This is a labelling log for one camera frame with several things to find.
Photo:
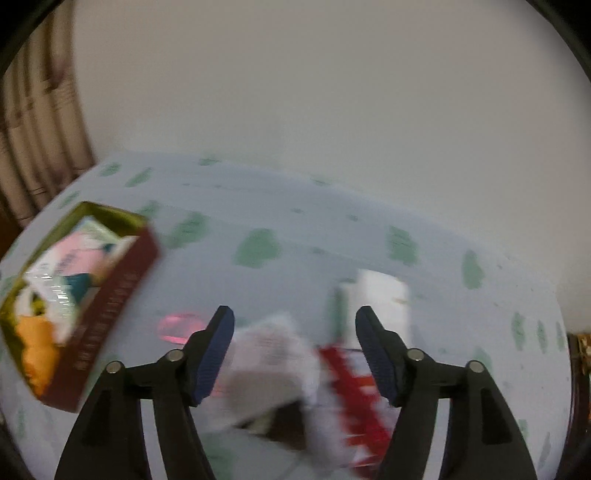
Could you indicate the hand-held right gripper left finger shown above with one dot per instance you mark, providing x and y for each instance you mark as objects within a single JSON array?
[{"x": 212, "y": 360}]

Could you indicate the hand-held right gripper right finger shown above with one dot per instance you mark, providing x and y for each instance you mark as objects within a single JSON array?
[{"x": 376, "y": 360}]

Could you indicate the red and white star garment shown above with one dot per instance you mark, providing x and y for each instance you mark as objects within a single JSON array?
[{"x": 351, "y": 397}]

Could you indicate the pink ribbon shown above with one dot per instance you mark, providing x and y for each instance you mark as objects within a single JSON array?
[{"x": 178, "y": 327}]

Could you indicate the white floral sachet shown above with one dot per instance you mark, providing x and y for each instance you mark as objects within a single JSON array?
[{"x": 263, "y": 360}]

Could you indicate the dark red gold-lined box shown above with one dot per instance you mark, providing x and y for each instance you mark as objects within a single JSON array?
[{"x": 111, "y": 300}]

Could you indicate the pastel geometric plastic packet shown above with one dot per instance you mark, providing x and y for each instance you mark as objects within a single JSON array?
[{"x": 69, "y": 263}]

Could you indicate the orange plush toy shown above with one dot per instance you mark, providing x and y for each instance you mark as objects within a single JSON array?
[{"x": 37, "y": 346}]

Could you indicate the green cloud print tablecloth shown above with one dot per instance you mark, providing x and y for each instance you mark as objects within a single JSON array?
[{"x": 323, "y": 221}]

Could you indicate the white fluffy plush toy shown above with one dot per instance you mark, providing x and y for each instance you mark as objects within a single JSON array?
[{"x": 27, "y": 300}]

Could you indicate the dark wooden furniture gold trim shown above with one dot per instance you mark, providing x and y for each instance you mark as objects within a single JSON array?
[{"x": 582, "y": 350}]

